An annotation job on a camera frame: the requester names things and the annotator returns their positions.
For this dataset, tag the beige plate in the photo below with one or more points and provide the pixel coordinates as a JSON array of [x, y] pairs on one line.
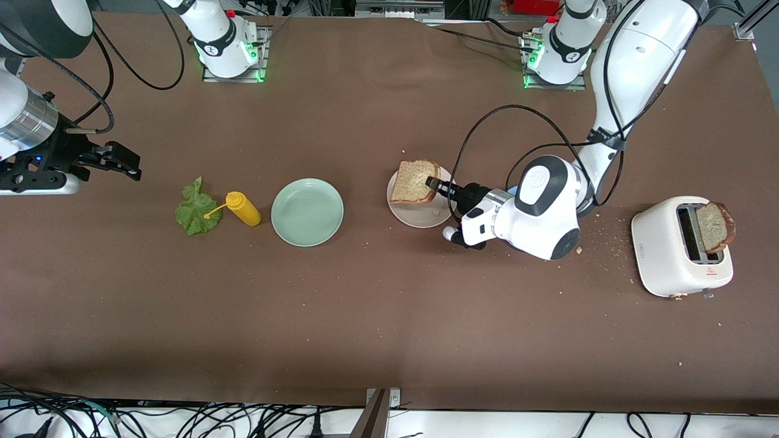
[[420, 216]]

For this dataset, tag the dark metal post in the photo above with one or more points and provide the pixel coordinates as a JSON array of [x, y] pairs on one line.
[[371, 423]]

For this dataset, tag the aluminium edge rail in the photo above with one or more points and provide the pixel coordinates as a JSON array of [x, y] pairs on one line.
[[18, 66]]

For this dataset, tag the aluminium corner rail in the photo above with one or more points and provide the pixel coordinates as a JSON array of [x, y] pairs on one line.
[[744, 30]]

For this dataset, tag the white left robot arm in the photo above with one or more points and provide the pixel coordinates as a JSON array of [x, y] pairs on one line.
[[639, 55]]

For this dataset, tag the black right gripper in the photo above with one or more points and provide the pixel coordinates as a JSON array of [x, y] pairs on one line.
[[61, 150]]

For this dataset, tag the red box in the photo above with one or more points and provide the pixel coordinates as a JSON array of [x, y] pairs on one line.
[[535, 6]]

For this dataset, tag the silver metal bracket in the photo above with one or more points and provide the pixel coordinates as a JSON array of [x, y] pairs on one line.
[[395, 396]]

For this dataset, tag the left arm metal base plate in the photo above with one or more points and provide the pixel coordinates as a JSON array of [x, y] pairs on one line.
[[554, 87]]

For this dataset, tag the green plate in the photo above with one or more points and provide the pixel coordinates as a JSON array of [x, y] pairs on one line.
[[307, 213]]

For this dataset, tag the white toaster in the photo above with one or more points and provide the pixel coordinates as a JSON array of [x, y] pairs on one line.
[[660, 249]]

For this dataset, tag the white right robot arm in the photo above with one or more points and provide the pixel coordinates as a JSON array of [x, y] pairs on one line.
[[219, 36]]

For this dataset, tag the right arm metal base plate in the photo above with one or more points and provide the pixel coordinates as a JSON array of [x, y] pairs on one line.
[[265, 61]]

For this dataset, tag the light-crust bread slice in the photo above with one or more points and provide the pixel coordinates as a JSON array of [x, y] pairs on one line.
[[411, 182]]

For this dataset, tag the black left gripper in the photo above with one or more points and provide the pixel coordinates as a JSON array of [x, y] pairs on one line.
[[472, 196]]

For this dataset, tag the green lettuce leaf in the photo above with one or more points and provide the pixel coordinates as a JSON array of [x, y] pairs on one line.
[[195, 216]]

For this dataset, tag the grey metal equipment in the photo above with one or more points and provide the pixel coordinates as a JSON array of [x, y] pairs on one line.
[[398, 9]]

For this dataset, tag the dark-crust bread slice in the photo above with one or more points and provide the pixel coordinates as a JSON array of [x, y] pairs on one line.
[[715, 228]]

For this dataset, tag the yellow squeeze bottle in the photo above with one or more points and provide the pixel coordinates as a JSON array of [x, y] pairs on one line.
[[243, 208]]

